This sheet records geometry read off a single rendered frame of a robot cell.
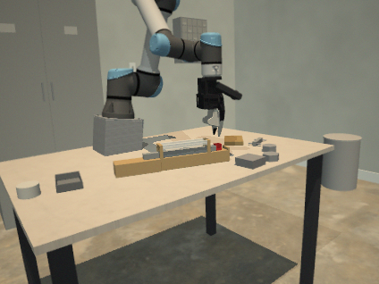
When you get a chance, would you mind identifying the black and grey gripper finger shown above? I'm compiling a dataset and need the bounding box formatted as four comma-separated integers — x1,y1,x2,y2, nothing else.
207,99,225,137
202,108,217,135

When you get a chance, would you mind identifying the grey cylinder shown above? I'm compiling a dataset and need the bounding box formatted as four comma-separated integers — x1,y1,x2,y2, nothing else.
16,180,41,200

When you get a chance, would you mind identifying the brown wooden board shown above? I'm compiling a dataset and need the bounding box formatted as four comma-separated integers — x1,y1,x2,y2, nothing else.
224,136,243,146

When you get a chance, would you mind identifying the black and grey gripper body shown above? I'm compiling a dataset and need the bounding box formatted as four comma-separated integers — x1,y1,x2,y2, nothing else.
197,76,224,110

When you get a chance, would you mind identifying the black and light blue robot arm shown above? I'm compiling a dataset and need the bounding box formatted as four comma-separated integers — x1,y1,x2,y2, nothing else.
102,0,222,119

